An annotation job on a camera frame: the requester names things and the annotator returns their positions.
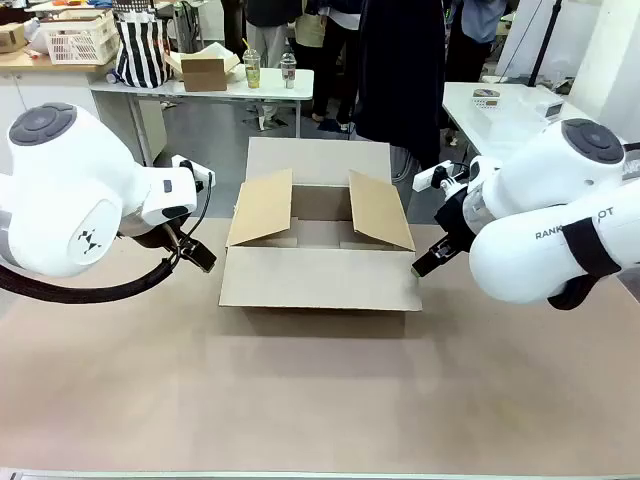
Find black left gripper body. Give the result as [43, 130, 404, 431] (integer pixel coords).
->
[117, 218, 184, 252]

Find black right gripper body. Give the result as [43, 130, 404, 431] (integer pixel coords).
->
[433, 186, 477, 252]

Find large brown cardboard box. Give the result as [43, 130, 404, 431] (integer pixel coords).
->
[217, 136, 424, 313]

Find small brown cardboard box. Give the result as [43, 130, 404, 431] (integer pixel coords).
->
[180, 57, 229, 93]

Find open white paper box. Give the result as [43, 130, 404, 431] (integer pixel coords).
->
[164, 42, 244, 77]

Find white side table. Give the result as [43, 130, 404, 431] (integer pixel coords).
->
[441, 81, 567, 157]

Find small white grid device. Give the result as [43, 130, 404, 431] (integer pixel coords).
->
[471, 88, 502, 111]

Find white folding table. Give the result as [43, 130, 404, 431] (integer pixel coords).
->
[89, 66, 316, 167]

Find person in dark coat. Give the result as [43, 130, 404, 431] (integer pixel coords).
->
[348, 0, 447, 184]

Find black white striped bag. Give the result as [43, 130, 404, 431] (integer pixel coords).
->
[114, 13, 174, 91]

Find person in blue shirt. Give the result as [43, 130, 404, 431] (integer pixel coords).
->
[444, 0, 509, 85]

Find plastic cup with yellow drink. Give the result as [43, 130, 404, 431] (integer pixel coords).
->
[241, 47, 263, 90]

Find black tripod stand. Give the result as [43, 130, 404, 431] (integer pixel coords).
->
[527, 0, 562, 87]

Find white plastic basket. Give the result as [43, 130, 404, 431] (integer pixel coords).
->
[43, 8, 119, 67]

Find clear plastic cup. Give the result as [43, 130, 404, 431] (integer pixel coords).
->
[279, 51, 298, 90]

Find person in grey trousers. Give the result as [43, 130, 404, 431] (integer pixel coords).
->
[243, 0, 304, 70]

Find brown carton on counter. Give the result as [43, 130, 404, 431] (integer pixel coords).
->
[0, 21, 27, 55]

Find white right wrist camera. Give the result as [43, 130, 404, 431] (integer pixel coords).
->
[412, 160, 472, 193]

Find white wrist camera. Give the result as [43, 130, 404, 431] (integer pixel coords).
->
[412, 160, 472, 193]
[171, 155, 217, 187]

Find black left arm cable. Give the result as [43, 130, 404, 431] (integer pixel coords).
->
[0, 172, 217, 306]

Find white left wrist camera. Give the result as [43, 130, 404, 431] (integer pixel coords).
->
[171, 155, 217, 187]

